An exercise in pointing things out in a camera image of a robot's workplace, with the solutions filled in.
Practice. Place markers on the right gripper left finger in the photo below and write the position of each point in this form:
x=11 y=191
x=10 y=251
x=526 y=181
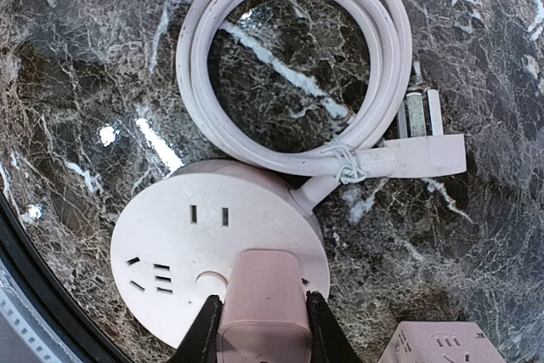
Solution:
x=199 y=345

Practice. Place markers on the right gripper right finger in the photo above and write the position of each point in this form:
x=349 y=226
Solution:
x=329 y=342

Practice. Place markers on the pink charger plug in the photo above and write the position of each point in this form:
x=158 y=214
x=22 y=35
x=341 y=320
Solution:
x=264 y=317

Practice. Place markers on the pink cube socket adapter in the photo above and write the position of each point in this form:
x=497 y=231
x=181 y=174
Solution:
x=439 y=342

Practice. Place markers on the pink round power socket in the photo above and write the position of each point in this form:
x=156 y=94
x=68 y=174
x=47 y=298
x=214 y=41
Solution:
x=175 y=242

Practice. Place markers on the right grey cable duct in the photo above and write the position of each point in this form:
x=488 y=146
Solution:
x=24 y=332

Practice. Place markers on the black front rail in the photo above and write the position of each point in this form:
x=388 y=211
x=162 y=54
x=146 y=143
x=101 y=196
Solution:
x=47 y=296

